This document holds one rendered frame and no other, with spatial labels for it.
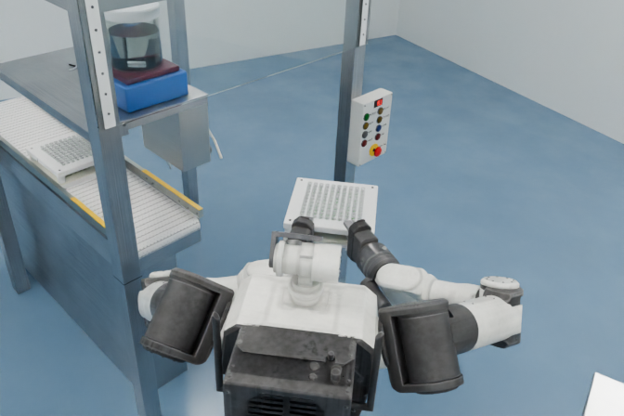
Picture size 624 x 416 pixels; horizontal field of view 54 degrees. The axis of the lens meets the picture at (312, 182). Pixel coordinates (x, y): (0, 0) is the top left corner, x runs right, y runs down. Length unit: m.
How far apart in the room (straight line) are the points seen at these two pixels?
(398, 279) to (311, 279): 0.42
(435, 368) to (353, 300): 0.18
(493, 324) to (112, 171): 1.01
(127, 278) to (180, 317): 0.77
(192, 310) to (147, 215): 1.00
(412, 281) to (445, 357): 0.35
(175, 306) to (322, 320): 0.26
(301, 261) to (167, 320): 0.26
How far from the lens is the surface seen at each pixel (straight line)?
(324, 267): 1.02
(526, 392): 2.72
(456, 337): 1.12
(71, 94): 1.90
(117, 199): 1.71
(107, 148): 1.63
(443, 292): 1.40
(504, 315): 1.24
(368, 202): 1.74
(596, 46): 4.89
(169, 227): 2.02
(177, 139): 1.85
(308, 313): 1.07
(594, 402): 1.62
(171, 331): 1.11
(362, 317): 1.08
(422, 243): 3.32
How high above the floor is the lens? 1.96
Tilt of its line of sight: 32 degrees down
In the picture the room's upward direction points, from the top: 2 degrees clockwise
